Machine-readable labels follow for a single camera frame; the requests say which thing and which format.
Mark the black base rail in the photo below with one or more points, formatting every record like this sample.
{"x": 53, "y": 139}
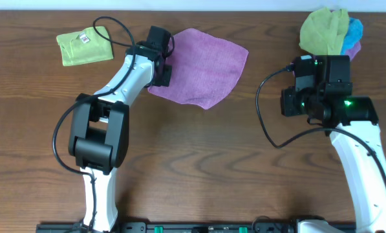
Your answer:
{"x": 141, "y": 227}

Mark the small pink cloth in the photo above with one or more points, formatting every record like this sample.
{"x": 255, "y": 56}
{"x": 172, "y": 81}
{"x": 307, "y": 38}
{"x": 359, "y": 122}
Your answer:
{"x": 351, "y": 53}

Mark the crumpled green cloth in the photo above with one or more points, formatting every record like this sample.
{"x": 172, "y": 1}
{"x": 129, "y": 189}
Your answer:
{"x": 324, "y": 31}

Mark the blue cloth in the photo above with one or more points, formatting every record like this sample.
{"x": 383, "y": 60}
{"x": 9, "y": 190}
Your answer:
{"x": 353, "y": 35}

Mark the large pink cloth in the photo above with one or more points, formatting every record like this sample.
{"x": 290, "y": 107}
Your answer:
{"x": 205, "y": 69}

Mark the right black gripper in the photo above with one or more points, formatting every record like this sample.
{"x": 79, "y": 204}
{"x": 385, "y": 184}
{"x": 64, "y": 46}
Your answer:
{"x": 288, "y": 105}

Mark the folded green cloth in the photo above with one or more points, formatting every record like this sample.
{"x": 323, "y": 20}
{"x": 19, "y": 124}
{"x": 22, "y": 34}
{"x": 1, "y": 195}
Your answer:
{"x": 86, "y": 46}

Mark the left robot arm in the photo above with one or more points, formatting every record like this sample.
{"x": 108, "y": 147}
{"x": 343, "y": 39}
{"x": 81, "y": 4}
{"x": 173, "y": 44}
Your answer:
{"x": 99, "y": 134}

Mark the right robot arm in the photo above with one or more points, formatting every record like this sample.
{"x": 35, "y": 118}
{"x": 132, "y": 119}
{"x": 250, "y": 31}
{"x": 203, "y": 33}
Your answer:
{"x": 322, "y": 91}

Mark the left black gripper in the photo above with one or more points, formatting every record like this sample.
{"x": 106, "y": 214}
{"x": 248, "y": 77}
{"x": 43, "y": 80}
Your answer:
{"x": 166, "y": 75}

